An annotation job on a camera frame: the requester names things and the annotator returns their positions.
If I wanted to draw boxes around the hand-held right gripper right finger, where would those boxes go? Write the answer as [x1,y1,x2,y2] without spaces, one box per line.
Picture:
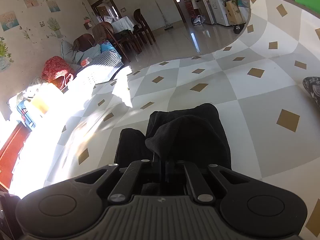
[165,159,250,203]

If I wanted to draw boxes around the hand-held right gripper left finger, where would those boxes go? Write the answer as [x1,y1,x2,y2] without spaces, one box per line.
[74,159,165,204]

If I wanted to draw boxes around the black t-shirt with white stripes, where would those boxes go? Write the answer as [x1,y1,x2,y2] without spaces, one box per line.
[114,103,232,178]

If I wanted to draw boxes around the grey white checkered tablecloth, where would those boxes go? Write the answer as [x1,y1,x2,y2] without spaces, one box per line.
[9,0,320,240]

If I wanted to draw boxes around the sofa with houndstooth cover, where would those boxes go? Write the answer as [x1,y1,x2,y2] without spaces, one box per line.
[60,40,124,83]

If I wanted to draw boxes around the red-brown wooden cabinet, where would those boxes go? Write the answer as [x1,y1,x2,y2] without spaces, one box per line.
[0,121,30,190]

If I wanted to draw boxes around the blue cartoon-print cloth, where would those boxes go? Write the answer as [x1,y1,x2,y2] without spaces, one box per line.
[16,100,38,130]

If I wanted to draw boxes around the red knit cloth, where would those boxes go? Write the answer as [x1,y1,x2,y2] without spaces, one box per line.
[41,56,75,90]

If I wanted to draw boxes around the grey pillow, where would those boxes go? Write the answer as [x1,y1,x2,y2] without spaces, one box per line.
[61,40,83,64]

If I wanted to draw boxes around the dark wooden chair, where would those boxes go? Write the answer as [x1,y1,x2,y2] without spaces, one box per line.
[92,22,130,63]
[74,34,95,53]
[132,9,155,45]

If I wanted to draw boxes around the grey doodle-print cloth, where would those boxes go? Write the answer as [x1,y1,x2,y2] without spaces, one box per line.
[302,76,320,105]

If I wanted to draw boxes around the broom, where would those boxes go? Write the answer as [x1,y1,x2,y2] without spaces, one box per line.
[155,1,174,32]

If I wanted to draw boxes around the dining table with white cloth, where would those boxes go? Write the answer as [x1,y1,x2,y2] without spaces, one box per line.
[104,16,135,33]

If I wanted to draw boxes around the cardboard box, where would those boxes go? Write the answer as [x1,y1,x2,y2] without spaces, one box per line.
[225,0,244,25]

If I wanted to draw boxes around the white chest freezer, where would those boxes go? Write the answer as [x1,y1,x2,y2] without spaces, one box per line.
[204,0,232,27]

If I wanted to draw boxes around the green plastic container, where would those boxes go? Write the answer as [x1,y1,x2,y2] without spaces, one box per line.
[294,0,320,14]

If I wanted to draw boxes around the lavender pot wall decal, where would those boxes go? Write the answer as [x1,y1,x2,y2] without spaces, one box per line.
[51,17,63,38]

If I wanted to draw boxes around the green plant wall decal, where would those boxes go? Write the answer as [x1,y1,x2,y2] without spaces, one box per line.
[0,40,13,72]

